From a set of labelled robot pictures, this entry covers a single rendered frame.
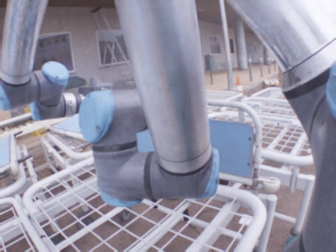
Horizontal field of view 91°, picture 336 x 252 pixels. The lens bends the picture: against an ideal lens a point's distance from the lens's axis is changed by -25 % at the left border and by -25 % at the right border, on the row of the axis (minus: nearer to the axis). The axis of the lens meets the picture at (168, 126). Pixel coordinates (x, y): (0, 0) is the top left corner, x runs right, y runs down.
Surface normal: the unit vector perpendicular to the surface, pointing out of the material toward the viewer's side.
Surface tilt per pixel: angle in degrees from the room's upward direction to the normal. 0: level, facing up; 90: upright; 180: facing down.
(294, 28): 96
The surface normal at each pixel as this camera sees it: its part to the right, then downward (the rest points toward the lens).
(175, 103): 0.11, 0.61
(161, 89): -0.18, 0.64
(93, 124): -0.64, 0.04
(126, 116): 0.77, 0.00
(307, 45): -0.51, 0.33
